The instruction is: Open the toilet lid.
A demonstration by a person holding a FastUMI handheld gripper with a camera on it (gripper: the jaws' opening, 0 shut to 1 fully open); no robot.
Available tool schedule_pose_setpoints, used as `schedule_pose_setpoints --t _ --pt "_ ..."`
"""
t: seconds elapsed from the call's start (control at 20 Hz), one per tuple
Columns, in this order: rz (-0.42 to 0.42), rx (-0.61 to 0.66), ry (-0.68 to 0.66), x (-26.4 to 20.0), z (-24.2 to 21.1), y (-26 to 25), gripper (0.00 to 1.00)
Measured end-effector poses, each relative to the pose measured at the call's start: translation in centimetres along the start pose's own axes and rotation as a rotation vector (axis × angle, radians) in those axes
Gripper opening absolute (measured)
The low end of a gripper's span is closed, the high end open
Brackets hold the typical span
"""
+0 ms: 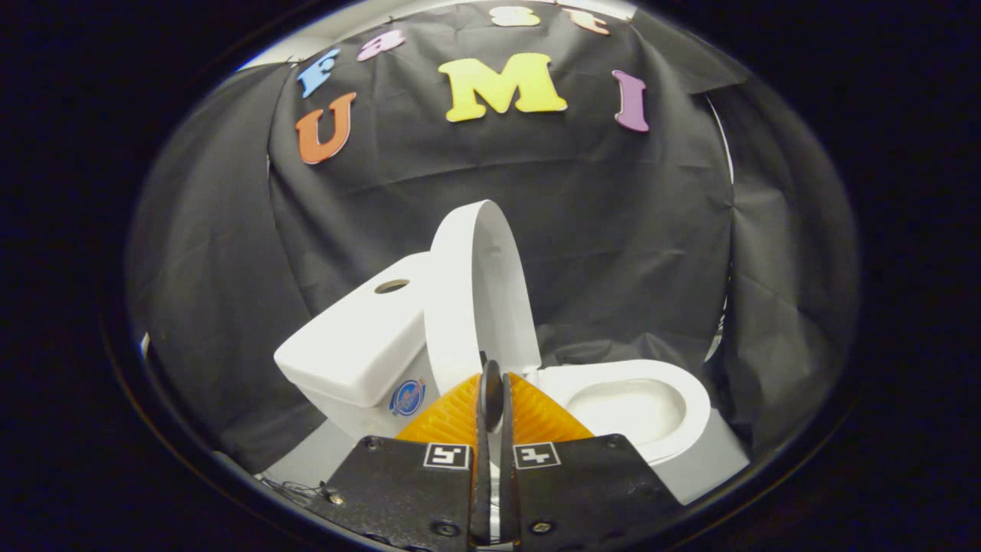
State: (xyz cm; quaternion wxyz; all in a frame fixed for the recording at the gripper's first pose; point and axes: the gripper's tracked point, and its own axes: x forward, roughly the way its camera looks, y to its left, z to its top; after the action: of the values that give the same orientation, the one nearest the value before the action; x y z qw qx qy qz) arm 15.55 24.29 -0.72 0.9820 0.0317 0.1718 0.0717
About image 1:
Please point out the white ceramic toilet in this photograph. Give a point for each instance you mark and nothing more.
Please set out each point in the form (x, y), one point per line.
(352, 353)

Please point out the white toilet lid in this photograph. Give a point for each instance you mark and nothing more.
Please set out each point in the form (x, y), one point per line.
(475, 291)

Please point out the black backdrop cloth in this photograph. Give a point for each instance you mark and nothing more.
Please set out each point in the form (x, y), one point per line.
(613, 230)

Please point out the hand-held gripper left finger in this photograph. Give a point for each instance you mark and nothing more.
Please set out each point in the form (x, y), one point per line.
(406, 491)

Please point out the white toilet seat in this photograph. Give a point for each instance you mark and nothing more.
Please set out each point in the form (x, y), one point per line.
(690, 391)

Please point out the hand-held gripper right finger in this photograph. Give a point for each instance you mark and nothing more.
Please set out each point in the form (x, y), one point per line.
(590, 491)

